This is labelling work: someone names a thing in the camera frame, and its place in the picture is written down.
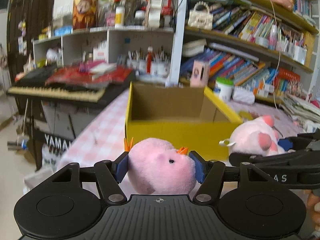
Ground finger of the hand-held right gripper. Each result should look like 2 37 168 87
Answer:
229 151 283 168
277 129 320 153

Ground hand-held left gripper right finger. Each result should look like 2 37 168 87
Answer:
189 151 273 205

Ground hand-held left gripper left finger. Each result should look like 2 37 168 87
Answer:
50 151 130 205

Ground pink plush toy with paws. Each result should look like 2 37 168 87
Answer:
219 115 287 157

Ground pink plush toy orange feet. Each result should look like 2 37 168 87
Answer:
124 137 197 195

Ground yellow cardboard box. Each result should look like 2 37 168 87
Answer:
124 81 244 160

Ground person's right hand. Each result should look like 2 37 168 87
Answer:
305 189 320 230

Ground pile of papers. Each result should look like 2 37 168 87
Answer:
280 94 320 131

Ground pink checked table mat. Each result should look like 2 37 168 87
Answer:
57 87 320 195

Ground white quilted bag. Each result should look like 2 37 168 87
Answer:
232 86 256 105

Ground white canister with green lid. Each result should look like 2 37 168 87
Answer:
214 77 234 101

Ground black keyboard stand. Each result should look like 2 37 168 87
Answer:
26 97 76 171

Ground white pencil holder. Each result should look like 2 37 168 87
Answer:
292 39 308 62

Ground pink humidifier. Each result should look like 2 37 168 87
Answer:
190 60 210 88

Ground white notebook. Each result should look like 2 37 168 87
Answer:
89 62 118 75

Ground red printed cloth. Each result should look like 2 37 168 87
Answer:
45 66 134 86

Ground pink bottle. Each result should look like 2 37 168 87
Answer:
269 25 278 51

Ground white pen cup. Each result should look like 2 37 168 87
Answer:
126 51 147 73
150 52 169 77

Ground black electric keyboard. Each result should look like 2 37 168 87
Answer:
6 66 108 103

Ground wooden bookshelf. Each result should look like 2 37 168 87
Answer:
180 0 320 105

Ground red tassel ornament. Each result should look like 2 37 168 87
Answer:
147 46 153 75

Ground white box with red print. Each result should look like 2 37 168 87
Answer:
93 42 108 62

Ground thick white-paged books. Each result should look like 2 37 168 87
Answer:
182 39 207 57

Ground row of slanted colourful books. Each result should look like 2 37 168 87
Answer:
212 4 275 42

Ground white shelf unit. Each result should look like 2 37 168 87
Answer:
32 0 188 88

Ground white bottle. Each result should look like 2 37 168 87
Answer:
114 5 125 28

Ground dark jar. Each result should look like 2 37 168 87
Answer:
134 10 146 26

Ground white tape rolls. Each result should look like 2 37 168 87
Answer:
147 0 163 28

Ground orange figure box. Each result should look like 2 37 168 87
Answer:
72 0 98 30

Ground cream cable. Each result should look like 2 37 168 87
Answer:
271 0 281 108

